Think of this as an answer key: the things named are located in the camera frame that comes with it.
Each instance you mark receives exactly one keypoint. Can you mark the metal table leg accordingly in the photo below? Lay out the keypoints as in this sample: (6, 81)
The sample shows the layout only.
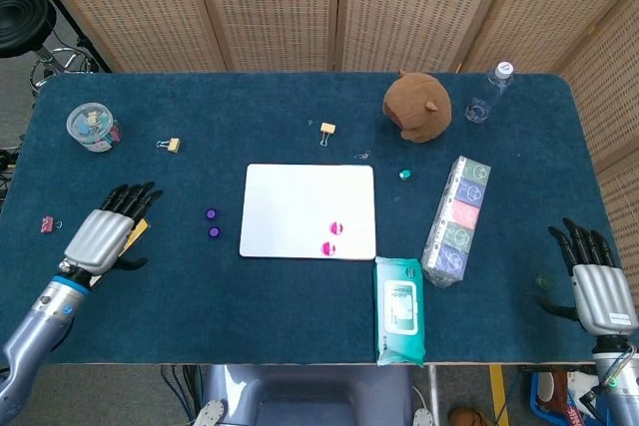
(434, 386)

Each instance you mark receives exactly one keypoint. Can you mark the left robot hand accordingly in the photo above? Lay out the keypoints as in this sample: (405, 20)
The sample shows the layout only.
(97, 239)

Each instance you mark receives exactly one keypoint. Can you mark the pink binder clip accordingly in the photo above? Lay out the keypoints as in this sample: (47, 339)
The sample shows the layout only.
(47, 224)

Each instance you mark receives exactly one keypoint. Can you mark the yellow razor blister pack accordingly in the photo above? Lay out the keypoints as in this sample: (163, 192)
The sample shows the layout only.
(141, 232)

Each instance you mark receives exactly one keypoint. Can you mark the red round magnet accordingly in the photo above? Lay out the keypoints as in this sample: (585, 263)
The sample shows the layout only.
(328, 249)
(336, 228)

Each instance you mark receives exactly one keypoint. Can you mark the teal round magnet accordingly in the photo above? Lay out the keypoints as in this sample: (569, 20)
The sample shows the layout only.
(405, 174)

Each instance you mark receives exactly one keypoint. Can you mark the green wet wipes pack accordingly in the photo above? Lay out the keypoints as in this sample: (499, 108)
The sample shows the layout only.
(399, 311)

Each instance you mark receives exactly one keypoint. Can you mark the black metal pole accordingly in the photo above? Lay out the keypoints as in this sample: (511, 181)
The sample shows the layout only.
(65, 17)

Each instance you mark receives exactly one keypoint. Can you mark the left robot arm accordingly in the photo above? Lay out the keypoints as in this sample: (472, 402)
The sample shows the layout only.
(35, 336)

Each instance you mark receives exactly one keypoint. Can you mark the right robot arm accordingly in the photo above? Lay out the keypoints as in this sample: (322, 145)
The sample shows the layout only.
(621, 396)

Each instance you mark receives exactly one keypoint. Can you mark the black round stool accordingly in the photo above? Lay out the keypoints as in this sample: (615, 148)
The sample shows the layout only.
(22, 17)

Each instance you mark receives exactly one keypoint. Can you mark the purple round magnet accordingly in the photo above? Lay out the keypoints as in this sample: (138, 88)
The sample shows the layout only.
(211, 214)
(214, 232)

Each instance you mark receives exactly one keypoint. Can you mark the blue felt table mat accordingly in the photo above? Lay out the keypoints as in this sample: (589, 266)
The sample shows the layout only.
(249, 316)

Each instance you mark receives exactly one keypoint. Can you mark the clear plastic water bottle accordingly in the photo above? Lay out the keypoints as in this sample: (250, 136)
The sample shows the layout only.
(486, 94)

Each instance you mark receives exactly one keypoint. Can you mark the woven folding screen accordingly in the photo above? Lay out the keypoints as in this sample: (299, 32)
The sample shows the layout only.
(279, 7)

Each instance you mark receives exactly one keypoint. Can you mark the small metal paper clip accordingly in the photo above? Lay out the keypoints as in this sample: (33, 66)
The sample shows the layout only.
(364, 154)

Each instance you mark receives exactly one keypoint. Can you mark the yellow binder clip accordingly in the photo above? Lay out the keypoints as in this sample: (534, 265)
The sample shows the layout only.
(327, 129)
(172, 144)

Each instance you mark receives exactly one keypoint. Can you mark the brown shoe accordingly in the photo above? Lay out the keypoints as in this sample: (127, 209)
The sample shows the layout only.
(466, 417)

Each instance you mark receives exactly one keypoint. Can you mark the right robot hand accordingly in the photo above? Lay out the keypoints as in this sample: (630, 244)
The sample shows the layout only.
(601, 301)

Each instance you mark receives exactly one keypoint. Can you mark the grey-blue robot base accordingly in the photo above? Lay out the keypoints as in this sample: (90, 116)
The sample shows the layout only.
(309, 396)

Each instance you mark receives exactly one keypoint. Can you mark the clear jar of binder clips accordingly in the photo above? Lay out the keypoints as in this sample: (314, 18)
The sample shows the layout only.
(92, 127)

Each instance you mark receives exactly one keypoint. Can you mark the multicolour tissue pack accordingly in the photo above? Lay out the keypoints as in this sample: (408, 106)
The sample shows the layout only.
(456, 221)

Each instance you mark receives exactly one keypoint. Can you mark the white magnetic board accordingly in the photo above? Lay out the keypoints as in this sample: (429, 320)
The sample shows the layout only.
(289, 211)

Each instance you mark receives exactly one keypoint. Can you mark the blue storage crate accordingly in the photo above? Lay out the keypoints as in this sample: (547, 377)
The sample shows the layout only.
(554, 396)

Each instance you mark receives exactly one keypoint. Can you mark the brown capybara plush toy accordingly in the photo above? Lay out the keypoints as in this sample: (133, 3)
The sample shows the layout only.
(419, 107)

